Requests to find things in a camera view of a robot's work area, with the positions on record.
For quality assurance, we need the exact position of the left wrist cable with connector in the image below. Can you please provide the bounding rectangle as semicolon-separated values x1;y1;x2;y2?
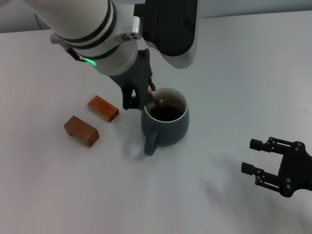
50;33;85;63

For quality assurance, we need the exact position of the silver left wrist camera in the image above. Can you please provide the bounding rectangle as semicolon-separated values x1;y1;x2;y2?
113;16;142;46

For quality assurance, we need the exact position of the flat wooden block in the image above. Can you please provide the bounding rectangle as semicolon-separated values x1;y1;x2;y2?
87;94;120;123

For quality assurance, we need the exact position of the grey ceramic mug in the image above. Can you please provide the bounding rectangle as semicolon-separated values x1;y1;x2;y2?
140;87;190;156

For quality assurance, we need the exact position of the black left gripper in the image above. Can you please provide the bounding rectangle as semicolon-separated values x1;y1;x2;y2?
108;47;157;110

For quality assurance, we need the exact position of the dark coffee liquid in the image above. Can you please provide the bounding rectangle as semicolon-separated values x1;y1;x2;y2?
148;104;183;122

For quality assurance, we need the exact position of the pink handled metal spoon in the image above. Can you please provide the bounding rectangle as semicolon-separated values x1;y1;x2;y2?
147;84;164;109

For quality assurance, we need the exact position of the notched wooden block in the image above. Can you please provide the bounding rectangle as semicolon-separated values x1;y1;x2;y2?
63;115;100;148

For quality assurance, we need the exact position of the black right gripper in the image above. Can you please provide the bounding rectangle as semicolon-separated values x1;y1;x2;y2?
241;136;312;198

